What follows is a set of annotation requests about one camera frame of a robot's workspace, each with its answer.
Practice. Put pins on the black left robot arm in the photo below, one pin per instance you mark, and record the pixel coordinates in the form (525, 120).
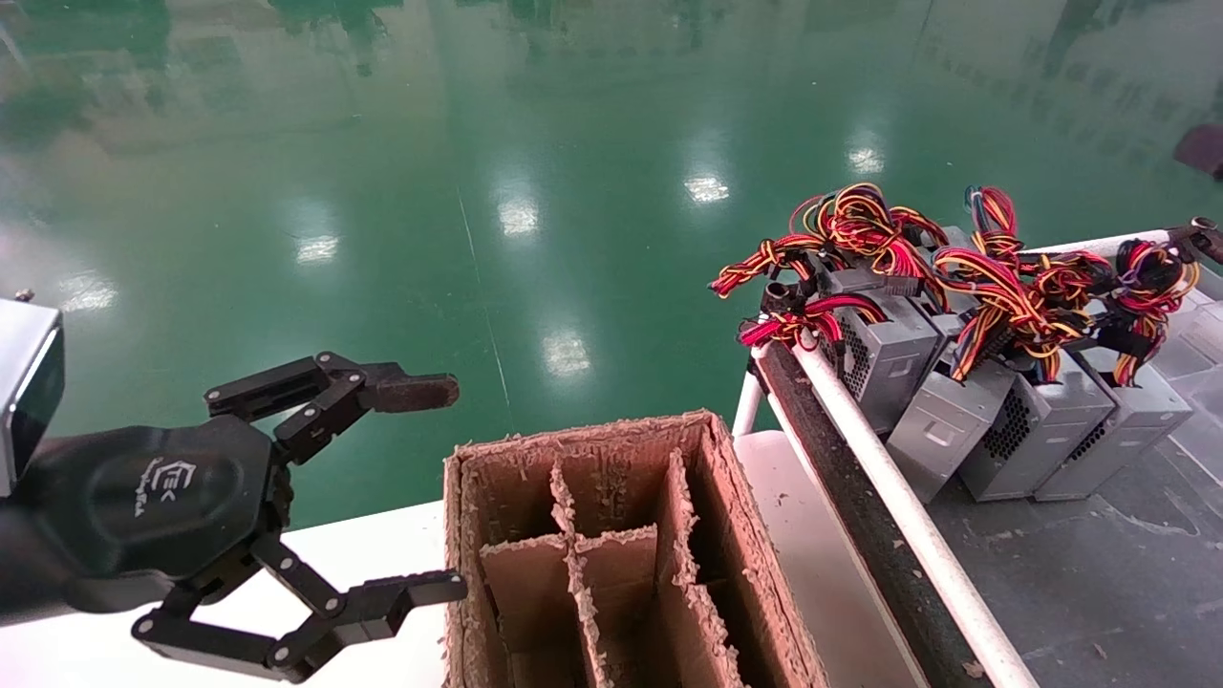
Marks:
(29, 564)

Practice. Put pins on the clear plastic tray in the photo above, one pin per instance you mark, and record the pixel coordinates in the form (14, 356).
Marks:
(1210, 282)
(1206, 339)

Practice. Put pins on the white pipe rail black end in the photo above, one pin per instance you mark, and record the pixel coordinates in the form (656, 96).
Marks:
(1089, 244)

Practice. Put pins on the long white pipe rail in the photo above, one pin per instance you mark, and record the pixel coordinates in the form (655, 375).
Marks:
(908, 516)

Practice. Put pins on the dark brown blurry object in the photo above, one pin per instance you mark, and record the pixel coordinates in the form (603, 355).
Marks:
(1202, 151)

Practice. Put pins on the brown cardboard box with dividers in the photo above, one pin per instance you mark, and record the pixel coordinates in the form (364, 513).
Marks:
(611, 497)

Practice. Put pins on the white rail pipe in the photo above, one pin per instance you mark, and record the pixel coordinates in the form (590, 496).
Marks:
(860, 516)

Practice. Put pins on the short white pipe leg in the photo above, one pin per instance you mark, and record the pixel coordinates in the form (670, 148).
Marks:
(747, 406)

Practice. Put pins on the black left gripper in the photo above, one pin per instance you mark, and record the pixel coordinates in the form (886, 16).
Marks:
(153, 497)

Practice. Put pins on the black pipe joint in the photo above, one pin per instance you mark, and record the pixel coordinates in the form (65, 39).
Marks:
(1206, 237)
(781, 294)

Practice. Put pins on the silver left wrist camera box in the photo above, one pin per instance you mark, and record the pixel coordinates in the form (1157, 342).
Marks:
(24, 382)

